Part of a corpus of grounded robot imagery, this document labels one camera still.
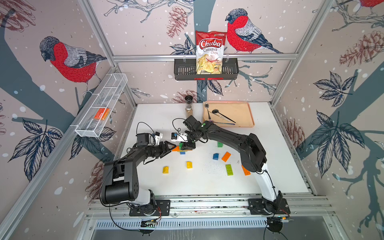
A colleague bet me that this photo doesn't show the black wall basket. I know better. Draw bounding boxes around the black wall basket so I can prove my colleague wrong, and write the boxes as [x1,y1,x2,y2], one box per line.
[174,58,239,81]

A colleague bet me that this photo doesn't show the orange flat brick right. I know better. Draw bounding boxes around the orange flat brick right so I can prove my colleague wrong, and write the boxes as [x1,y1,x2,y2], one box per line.
[242,166,251,176]

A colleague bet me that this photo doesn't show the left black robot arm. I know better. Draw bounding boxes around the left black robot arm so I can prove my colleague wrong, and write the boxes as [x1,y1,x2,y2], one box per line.
[100,141,177,216]

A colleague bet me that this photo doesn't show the small grey spoon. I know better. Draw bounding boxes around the small grey spoon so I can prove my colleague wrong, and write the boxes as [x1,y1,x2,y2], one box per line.
[205,104,212,120]

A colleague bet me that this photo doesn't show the glass spice shaker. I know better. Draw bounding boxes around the glass spice shaker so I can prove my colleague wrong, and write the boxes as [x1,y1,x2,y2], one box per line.
[185,95,194,118]

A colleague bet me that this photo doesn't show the black spoon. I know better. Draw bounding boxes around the black spoon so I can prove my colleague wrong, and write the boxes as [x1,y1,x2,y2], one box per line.
[212,109,236,123]

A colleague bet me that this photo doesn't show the Chuba cassava chips bag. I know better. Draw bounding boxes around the Chuba cassava chips bag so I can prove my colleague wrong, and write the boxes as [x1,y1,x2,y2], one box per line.
[196,31,227,75]

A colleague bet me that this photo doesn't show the orange brick front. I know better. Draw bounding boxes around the orange brick front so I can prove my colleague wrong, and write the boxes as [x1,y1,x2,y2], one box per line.
[172,146,180,152]

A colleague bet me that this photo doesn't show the purple spoon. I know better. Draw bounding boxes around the purple spoon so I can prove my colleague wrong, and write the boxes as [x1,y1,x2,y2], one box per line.
[209,120,236,126]

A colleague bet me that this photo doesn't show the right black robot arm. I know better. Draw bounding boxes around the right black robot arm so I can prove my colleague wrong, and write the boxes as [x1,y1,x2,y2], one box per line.
[183,116,283,215]

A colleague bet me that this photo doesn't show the orange brick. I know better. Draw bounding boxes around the orange brick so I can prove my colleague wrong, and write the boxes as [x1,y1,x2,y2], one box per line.
[242,166,251,176]
[222,152,232,162]
[172,146,180,152]

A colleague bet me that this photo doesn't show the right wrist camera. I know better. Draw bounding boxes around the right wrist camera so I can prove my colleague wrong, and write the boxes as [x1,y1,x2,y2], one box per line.
[171,132,188,143]

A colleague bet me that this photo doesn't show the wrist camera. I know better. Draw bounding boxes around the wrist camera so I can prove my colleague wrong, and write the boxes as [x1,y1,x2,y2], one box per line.
[136,132,163,147]
[171,132,188,143]

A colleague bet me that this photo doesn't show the orange block in wire basket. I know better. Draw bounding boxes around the orange block in wire basket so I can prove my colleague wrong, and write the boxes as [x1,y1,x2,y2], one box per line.
[94,108,110,121]

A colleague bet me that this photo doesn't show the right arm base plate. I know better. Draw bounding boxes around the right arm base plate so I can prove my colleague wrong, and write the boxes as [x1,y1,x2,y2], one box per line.
[248,198,291,216]

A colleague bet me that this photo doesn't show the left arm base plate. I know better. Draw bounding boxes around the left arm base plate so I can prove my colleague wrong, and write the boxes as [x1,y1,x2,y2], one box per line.
[129,200,171,217]

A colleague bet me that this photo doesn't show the orange brick centre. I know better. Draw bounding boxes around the orange brick centre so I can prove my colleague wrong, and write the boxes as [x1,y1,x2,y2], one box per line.
[222,152,232,162]

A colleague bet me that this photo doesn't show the lime green flat brick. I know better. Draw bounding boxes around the lime green flat brick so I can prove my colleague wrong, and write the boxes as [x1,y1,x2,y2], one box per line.
[225,164,234,176]

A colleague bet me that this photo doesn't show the white wire wall basket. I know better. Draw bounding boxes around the white wire wall basket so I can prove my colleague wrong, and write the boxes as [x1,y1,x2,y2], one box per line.
[75,73,128,138]

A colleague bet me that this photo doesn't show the beige tray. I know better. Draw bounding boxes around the beige tray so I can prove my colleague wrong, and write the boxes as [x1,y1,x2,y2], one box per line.
[203,101,255,128]

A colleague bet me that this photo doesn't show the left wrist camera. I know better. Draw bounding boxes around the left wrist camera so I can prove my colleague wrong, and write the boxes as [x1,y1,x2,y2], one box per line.
[136,132,163,147]

